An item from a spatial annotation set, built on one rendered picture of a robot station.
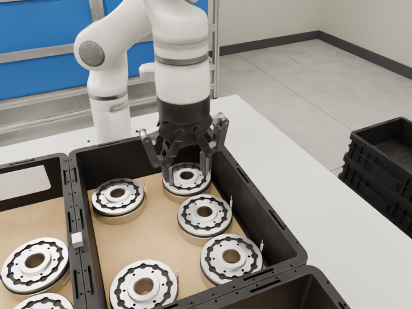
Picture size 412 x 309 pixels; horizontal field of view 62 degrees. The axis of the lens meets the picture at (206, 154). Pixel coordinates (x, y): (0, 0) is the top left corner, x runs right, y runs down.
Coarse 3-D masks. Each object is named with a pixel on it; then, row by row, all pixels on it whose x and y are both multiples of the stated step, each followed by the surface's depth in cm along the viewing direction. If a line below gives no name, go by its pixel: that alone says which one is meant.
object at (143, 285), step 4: (144, 280) 53; (148, 280) 53; (136, 284) 52; (140, 284) 53; (144, 284) 53; (148, 284) 53; (152, 284) 53; (136, 288) 52; (140, 288) 53; (144, 288) 54; (148, 288) 54; (152, 288) 53; (136, 292) 53; (140, 292) 54
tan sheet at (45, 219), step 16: (16, 208) 69; (32, 208) 69; (48, 208) 69; (0, 224) 66; (16, 224) 66; (32, 224) 66; (48, 224) 66; (64, 224) 66; (0, 240) 62; (16, 240) 62; (64, 240) 62; (0, 256) 60; (0, 272) 57; (0, 288) 55; (64, 288) 55; (0, 304) 53; (16, 304) 53
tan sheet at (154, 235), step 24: (216, 192) 73; (144, 216) 67; (168, 216) 67; (96, 240) 62; (120, 240) 62; (144, 240) 62; (168, 240) 62; (120, 264) 58; (168, 264) 58; (192, 264) 58; (192, 288) 55
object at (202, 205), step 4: (196, 204) 65; (200, 204) 65; (204, 204) 65; (208, 204) 65; (212, 204) 65; (196, 208) 64; (212, 208) 64; (216, 208) 64; (192, 212) 63; (196, 212) 63; (216, 212) 63; (196, 216) 62; (200, 216) 62; (208, 216) 62; (212, 216) 62; (216, 216) 63; (196, 220) 62; (200, 220) 62; (204, 220) 62; (208, 220) 62; (212, 220) 62
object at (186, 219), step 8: (192, 200) 67; (200, 200) 66; (208, 200) 66; (216, 200) 67; (184, 208) 65; (192, 208) 65; (224, 208) 65; (184, 216) 63; (192, 216) 63; (224, 216) 63; (184, 224) 61; (192, 224) 62; (200, 224) 61; (208, 224) 61; (216, 224) 62; (224, 224) 61; (192, 232) 60; (200, 232) 60; (208, 232) 60; (216, 232) 60
